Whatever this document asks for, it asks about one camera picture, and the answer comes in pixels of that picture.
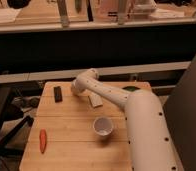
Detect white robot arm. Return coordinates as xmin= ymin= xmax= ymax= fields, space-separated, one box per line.
xmin=71 ymin=68 xmax=178 ymax=171

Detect black rectangular eraser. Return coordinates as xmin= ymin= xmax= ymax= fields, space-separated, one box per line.
xmin=54 ymin=86 xmax=63 ymax=103

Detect white sponge block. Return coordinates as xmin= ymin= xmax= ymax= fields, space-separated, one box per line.
xmin=89 ymin=93 xmax=103 ymax=108

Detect white paper cup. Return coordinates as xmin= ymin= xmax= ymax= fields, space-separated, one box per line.
xmin=93 ymin=117 xmax=114 ymax=137

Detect orange carrot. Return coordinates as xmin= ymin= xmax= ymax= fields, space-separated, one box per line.
xmin=39 ymin=129 xmax=47 ymax=154

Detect dark chair back right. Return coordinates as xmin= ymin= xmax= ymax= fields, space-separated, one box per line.
xmin=163 ymin=55 xmax=196 ymax=171

